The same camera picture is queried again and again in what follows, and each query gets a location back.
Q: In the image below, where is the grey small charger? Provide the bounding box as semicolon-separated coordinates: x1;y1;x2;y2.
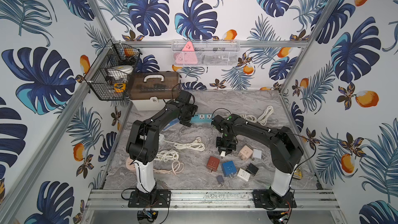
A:
216;175;224;187

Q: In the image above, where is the red cube socket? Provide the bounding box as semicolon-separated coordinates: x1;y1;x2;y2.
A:
206;156;220;172

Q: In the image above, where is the white coiled cable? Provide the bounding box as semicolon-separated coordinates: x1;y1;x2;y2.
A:
164;136;206;152
239;113;259;123
153;149;180;163
256;105;275;126

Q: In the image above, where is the blue work glove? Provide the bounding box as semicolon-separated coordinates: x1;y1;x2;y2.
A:
163;118;179;131

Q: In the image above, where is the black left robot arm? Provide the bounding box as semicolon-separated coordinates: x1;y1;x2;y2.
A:
126;90;198;194

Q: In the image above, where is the black plug adapter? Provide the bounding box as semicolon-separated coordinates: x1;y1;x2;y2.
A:
246;163;259;176

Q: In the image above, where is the white USB socket strip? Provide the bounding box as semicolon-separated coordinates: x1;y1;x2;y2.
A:
159;134;165;143

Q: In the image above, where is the blue cube socket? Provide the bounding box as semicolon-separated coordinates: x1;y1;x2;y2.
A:
221;161;237;177

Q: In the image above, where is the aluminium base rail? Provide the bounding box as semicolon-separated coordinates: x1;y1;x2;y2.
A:
86;190;341;211

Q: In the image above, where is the white coiled cable front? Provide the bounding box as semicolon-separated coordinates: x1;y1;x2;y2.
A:
153;149;180;163

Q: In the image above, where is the white coiled cable middle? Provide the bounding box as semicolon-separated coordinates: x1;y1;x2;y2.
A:
164;136;206;152

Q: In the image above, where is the white coiled cable right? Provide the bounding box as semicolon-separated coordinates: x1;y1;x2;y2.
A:
256;105;275;126

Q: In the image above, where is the white plug adapter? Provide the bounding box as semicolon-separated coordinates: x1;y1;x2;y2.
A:
237;169;251;182

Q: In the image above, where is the teal USB socket strip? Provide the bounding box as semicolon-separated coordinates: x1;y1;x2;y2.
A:
191;114;212;123

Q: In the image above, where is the pink socket cable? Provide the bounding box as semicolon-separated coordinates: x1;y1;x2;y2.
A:
153;161;185;175

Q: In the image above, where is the black wire basket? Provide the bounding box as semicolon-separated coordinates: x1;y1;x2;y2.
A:
83;40;143;101

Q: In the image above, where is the white coiled cable rear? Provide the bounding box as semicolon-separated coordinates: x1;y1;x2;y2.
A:
239;113;259;123

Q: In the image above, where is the pink triangle item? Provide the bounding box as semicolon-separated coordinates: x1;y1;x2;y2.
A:
174;41;198;66

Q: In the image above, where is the white 66W charger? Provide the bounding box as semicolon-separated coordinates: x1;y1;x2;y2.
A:
251;149;262;159

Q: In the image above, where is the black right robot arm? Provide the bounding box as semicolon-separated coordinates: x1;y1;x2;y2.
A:
211;114;304;197

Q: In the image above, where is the round pink power socket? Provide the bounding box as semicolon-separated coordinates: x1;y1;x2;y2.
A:
125;157;136;172

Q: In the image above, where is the white mesh wall shelf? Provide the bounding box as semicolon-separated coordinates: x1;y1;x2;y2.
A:
171;40;241;67

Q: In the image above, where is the brown lid storage box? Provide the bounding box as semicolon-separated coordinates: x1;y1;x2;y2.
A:
126;72;180;111

